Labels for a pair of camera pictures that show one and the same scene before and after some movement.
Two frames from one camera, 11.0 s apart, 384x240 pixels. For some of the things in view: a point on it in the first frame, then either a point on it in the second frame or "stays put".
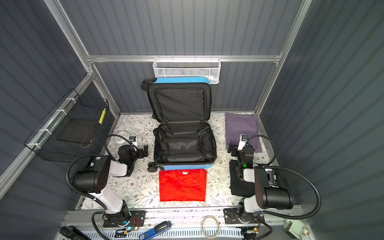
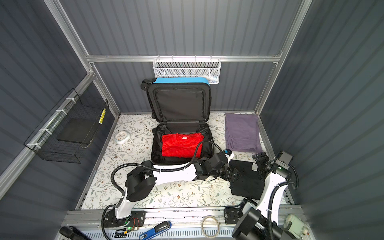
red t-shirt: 183,185 -> 182,145
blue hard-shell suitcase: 183,138 stays put
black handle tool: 73,233 stays put
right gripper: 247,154 -> 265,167
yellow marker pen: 102,116 stays put
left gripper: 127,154 -> 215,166
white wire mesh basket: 188,67 stays put
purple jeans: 238,124 stays put
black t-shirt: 238,187 stays put
